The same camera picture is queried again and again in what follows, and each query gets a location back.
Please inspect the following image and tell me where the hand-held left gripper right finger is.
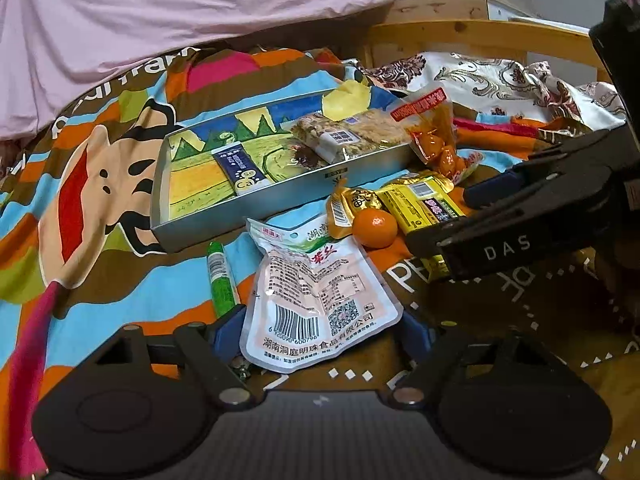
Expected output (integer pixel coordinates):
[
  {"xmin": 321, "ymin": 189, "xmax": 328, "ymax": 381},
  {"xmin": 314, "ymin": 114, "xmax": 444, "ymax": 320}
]
[{"xmin": 387, "ymin": 310, "xmax": 563, "ymax": 411}]

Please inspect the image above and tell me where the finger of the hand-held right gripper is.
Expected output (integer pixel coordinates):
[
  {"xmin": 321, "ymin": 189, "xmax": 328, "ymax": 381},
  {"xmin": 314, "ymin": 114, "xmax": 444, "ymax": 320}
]
[
  {"xmin": 404, "ymin": 212, "xmax": 506, "ymax": 261},
  {"xmin": 462, "ymin": 127, "xmax": 613, "ymax": 211}
]

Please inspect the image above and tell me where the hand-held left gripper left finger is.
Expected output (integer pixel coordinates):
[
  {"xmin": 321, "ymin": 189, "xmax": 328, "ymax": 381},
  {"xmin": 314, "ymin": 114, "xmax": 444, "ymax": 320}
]
[{"xmin": 75, "ymin": 310, "xmax": 257, "ymax": 411}]

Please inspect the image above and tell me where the yellow snack packet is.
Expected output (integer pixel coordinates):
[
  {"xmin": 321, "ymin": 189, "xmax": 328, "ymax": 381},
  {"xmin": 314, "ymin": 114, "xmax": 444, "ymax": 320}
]
[{"xmin": 377, "ymin": 170, "xmax": 468, "ymax": 283}]

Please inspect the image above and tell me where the green tube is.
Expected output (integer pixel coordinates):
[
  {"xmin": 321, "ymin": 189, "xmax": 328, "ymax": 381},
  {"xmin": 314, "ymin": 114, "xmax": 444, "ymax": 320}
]
[{"xmin": 206, "ymin": 241, "xmax": 238, "ymax": 318}]

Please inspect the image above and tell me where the tangerine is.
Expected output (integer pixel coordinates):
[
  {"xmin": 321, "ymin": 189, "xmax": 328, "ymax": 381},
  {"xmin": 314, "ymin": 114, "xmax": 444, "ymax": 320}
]
[{"xmin": 352, "ymin": 208, "xmax": 398, "ymax": 249}]

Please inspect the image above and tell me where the red orange snack packet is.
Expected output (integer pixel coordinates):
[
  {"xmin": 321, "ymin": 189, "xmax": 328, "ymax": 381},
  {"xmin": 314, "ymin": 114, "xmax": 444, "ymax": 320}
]
[{"xmin": 389, "ymin": 82, "xmax": 483, "ymax": 181}]

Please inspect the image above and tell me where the small orange yellow packet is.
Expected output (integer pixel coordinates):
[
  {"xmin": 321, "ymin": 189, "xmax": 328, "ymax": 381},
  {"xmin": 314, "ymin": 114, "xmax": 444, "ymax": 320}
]
[{"xmin": 326, "ymin": 182, "xmax": 383, "ymax": 238}]

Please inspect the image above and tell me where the white snack packet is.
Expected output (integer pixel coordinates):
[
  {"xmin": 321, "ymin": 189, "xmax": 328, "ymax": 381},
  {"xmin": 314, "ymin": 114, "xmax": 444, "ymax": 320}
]
[{"xmin": 240, "ymin": 212, "xmax": 403, "ymax": 373}]

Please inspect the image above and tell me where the colourful drawn tin tray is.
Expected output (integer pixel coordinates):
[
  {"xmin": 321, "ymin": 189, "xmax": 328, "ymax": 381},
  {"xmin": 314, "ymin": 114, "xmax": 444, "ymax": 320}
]
[{"xmin": 150, "ymin": 81, "xmax": 413, "ymax": 256}]

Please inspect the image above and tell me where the clear granola bar packet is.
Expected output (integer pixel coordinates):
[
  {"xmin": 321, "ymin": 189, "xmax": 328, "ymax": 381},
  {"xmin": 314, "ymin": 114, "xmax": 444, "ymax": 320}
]
[{"xmin": 290, "ymin": 112, "xmax": 373, "ymax": 163}]

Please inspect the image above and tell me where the dark blue sachet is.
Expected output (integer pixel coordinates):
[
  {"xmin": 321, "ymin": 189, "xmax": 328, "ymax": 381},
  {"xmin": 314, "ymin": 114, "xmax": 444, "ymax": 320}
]
[{"xmin": 212, "ymin": 145, "xmax": 275, "ymax": 196}]

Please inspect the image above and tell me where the floral satin quilt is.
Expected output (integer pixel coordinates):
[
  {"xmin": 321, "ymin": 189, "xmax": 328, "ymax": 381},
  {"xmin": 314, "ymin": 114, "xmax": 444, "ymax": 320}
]
[{"xmin": 345, "ymin": 50, "xmax": 628, "ymax": 131}]

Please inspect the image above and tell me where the cartoon printed blanket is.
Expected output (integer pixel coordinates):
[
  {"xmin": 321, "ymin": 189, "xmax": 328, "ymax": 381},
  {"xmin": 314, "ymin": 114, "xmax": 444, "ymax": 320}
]
[{"xmin": 0, "ymin": 45, "xmax": 640, "ymax": 480}]

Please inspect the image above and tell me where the pink bed sheet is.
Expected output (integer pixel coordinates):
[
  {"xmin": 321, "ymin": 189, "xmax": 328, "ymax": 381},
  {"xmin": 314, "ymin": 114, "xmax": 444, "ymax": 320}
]
[{"xmin": 0, "ymin": 0, "xmax": 493, "ymax": 143}]

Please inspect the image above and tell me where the wooden bed frame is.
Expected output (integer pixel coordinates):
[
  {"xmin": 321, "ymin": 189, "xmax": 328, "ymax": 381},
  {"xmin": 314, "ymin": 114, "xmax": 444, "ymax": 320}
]
[{"xmin": 362, "ymin": 19, "xmax": 613, "ymax": 83}]

